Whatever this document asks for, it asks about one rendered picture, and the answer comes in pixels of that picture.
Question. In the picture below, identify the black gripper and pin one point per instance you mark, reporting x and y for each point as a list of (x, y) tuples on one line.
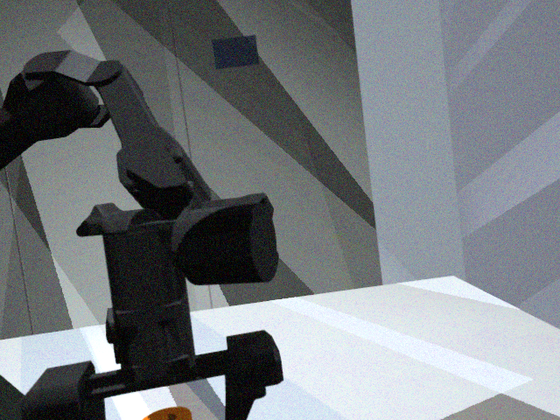
[(154, 334)]

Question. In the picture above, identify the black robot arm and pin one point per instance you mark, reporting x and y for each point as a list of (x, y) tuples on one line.
[(180, 232)]

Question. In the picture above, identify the orange knob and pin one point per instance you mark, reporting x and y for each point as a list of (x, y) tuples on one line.
[(174, 413)]

